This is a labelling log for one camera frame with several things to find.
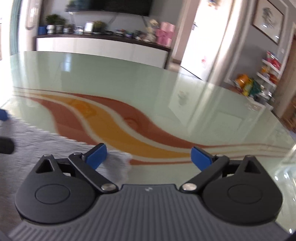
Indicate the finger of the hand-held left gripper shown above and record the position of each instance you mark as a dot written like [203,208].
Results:
[5,145]
[3,115]

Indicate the pink and grey towel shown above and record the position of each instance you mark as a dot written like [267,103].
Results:
[46,143]

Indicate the wrapped flower bouquet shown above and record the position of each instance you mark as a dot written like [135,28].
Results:
[152,31]

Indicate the framed ink painting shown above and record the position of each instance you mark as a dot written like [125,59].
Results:
[268,23]

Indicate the teal curtain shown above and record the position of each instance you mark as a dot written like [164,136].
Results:
[16,27]

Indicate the white door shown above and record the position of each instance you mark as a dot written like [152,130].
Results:
[208,41]

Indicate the white photo frame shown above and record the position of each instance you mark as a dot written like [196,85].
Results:
[88,27]

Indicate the white TV cabinet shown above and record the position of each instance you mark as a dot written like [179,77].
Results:
[101,49]

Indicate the black television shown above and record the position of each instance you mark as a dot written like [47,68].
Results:
[111,5]

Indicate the pink gift box with bow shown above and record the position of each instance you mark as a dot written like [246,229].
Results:
[164,33]

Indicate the small plant in glass pot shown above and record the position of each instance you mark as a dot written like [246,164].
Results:
[60,26]

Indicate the yellow-green plant in black pot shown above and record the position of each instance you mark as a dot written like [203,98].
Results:
[98,26]

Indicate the orange plastic bag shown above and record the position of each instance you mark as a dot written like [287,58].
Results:
[242,84]

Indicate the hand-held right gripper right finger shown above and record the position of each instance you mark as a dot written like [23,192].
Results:
[201,158]

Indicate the white tower air conditioner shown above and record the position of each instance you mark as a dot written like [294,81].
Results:
[30,23]

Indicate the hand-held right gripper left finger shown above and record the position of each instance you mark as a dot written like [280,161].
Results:
[96,156]

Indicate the green plastic bag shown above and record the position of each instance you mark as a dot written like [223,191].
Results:
[255,89]

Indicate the green plant in white pot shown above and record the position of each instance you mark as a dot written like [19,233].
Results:
[52,24]

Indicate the white shelf rack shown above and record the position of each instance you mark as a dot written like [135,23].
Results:
[270,71]

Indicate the pink door sticker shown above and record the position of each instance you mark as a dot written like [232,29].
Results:
[203,61]

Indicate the blue pot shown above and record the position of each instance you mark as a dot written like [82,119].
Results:
[42,30]

